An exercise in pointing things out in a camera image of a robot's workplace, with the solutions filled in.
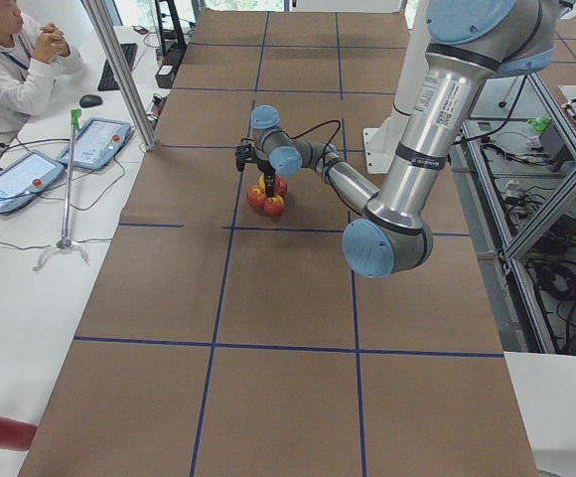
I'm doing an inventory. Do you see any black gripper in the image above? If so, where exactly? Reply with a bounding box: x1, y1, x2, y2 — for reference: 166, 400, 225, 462
260, 163, 276, 197

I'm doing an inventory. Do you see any red yellow apple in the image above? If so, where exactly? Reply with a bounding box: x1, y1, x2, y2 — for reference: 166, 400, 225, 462
258, 174, 288, 198
246, 186, 266, 209
262, 195, 285, 218

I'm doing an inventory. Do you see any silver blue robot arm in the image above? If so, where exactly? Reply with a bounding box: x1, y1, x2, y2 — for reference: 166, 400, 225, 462
235, 1, 559, 278

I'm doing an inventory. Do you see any red yellow apple front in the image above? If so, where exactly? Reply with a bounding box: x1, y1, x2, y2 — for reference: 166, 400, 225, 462
262, 195, 285, 218

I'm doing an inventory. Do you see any black box on table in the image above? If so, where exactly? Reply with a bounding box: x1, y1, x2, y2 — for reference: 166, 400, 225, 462
155, 65, 177, 89

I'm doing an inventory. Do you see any brown paper table mat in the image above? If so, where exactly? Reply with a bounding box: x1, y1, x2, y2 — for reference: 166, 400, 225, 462
21, 11, 536, 476

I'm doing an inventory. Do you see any blue teach pendant far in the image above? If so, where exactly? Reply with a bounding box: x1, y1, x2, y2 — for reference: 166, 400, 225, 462
73, 117, 131, 170

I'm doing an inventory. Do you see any blue teach pendant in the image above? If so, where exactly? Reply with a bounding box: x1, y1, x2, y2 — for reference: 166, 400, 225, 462
73, 117, 131, 170
0, 150, 65, 215

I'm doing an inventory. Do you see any black keyboard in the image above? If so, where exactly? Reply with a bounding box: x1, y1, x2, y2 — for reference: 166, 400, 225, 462
97, 42, 139, 92

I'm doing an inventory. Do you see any black computer mouse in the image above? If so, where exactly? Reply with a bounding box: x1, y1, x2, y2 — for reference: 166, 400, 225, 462
78, 94, 103, 108

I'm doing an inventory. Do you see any blue teach pendant near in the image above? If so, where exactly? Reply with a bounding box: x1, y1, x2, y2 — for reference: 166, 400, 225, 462
0, 150, 65, 215

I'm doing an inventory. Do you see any person in white hoodie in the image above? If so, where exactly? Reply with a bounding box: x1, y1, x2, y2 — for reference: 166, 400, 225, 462
0, 1, 83, 133

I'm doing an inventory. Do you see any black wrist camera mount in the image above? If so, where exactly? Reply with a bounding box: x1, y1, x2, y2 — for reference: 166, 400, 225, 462
234, 140, 257, 173

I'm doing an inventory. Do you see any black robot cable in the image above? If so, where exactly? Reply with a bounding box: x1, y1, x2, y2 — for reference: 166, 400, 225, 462
287, 118, 345, 170

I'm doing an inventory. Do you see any white pedestal column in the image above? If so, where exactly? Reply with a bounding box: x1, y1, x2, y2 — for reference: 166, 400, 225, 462
363, 0, 430, 174

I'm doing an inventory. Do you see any metal grabber stick green handle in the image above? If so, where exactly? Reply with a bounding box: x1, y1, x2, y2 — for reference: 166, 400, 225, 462
33, 108, 88, 272

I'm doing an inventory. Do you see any aluminium frame post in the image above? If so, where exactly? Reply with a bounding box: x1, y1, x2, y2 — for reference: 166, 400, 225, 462
82, 0, 156, 151

